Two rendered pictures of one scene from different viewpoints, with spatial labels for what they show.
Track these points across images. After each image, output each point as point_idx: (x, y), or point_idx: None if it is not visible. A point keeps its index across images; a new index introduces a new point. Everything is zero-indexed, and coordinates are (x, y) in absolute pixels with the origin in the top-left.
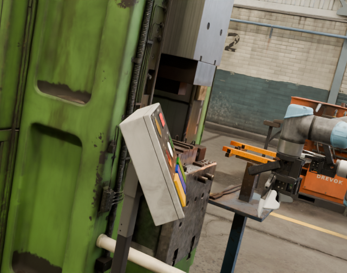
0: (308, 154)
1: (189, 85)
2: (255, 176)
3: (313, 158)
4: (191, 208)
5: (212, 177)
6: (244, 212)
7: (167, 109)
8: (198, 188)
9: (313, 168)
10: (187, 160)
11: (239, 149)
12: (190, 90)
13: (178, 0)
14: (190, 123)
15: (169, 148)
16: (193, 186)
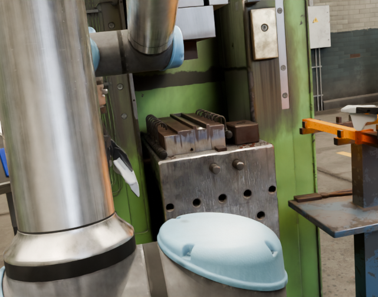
0: (367, 105)
1: (243, 42)
2: (362, 161)
3: (370, 111)
4: (214, 210)
5: (237, 165)
6: (319, 220)
7: (237, 83)
8: (223, 181)
9: None
10: (199, 144)
11: (350, 119)
12: (245, 49)
13: None
14: (260, 94)
15: None
16: (201, 178)
